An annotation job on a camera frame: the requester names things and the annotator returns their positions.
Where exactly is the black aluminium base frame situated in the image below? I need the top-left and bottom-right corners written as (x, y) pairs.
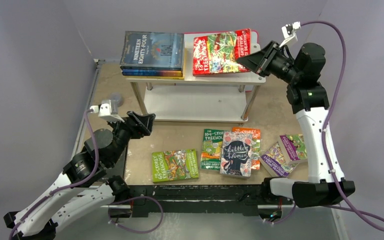
top-left (76, 184), bottom-right (312, 220)

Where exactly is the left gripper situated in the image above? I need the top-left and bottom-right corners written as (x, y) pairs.
top-left (108, 110), bottom-right (155, 166)

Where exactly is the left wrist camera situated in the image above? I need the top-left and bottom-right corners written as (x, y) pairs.
top-left (89, 99), bottom-right (125, 123)

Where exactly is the white two-tier metal shelf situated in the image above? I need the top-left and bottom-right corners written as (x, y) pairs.
top-left (126, 41), bottom-right (266, 124)

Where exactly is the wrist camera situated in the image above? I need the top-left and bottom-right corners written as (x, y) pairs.
top-left (89, 99), bottom-right (125, 123)
top-left (279, 21), bottom-right (301, 47)

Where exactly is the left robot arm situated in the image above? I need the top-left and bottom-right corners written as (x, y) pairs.
top-left (3, 105), bottom-right (156, 240)

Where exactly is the orange Treehouse book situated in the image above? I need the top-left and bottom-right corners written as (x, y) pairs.
top-left (232, 127), bottom-right (261, 170)

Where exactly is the green 65-Storey Treehouse book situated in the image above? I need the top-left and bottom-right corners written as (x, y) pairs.
top-left (151, 149), bottom-right (199, 183)

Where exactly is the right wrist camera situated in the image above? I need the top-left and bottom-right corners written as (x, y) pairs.
top-left (279, 21), bottom-right (301, 47)

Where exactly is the dark green Treehouse book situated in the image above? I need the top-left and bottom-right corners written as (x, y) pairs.
top-left (200, 128), bottom-right (225, 171)

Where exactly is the purple Treehouse book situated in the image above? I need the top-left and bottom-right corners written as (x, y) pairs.
top-left (259, 142), bottom-right (299, 178)

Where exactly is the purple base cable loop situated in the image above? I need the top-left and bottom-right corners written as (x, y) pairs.
top-left (108, 196), bottom-right (164, 235)

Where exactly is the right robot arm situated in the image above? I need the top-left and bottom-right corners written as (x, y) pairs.
top-left (237, 41), bottom-right (356, 208)

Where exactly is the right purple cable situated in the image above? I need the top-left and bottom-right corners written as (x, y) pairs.
top-left (299, 20), bottom-right (384, 233)

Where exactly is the red 13-Storey Treehouse book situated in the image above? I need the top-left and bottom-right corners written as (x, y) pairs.
top-left (192, 28), bottom-right (252, 76)

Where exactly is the small clear plastic cup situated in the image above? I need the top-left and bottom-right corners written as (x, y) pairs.
top-left (109, 92), bottom-right (124, 108)

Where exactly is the Jane Eyre book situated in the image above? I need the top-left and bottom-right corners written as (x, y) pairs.
top-left (121, 69), bottom-right (183, 78)

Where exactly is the yellow book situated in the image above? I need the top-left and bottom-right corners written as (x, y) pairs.
top-left (120, 45), bottom-right (186, 79)

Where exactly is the black Moon Sixpence book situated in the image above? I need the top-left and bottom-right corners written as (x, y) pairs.
top-left (112, 148), bottom-right (128, 179)

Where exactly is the Little Women book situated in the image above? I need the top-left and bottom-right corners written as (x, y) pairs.
top-left (219, 131), bottom-right (253, 178)

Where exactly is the Nineteen Eighty-Four blue book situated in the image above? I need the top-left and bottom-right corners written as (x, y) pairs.
top-left (119, 31), bottom-right (185, 71)

